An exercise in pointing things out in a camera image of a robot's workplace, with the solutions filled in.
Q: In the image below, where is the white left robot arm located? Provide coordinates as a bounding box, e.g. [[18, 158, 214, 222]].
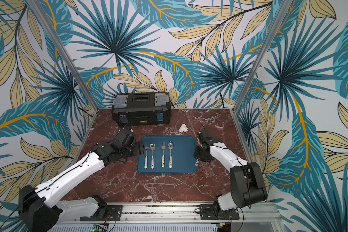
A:
[[18, 129, 144, 232]]

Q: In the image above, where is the colourful letter handle fork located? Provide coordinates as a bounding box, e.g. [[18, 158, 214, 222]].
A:
[[144, 143, 149, 169]]

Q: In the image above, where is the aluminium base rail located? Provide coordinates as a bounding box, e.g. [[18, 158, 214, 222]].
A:
[[52, 202, 286, 232]]

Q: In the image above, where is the Hello Kitty handle spoon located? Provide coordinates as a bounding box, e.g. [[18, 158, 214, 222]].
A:
[[168, 141, 174, 169]]

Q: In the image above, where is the left aluminium frame post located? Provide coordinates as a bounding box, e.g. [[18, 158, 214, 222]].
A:
[[28, 0, 99, 112]]

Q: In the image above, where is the right aluminium frame post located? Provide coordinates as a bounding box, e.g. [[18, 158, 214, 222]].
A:
[[233, 0, 292, 114]]

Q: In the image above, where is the white PVC tee fitting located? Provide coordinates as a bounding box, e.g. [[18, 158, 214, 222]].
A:
[[178, 124, 188, 133]]

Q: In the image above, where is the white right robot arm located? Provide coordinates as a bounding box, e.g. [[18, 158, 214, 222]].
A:
[[194, 130, 268, 217]]

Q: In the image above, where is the Hello Kitty handle fork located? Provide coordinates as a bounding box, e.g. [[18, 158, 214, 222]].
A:
[[161, 142, 165, 168]]

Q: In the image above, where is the black plastic toolbox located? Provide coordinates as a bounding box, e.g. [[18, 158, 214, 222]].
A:
[[111, 92, 172, 126]]

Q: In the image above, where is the teal rectangular tray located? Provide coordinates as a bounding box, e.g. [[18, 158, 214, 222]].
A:
[[137, 135, 198, 174]]

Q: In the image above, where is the white cartoon handle spoon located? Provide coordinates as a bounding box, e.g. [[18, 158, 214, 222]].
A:
[[149, 143, 156, 169]]

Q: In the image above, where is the aluminium frame post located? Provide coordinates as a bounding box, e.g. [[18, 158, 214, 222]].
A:
[[233, 0, 292, 114], [28, 0, 99, 112]]

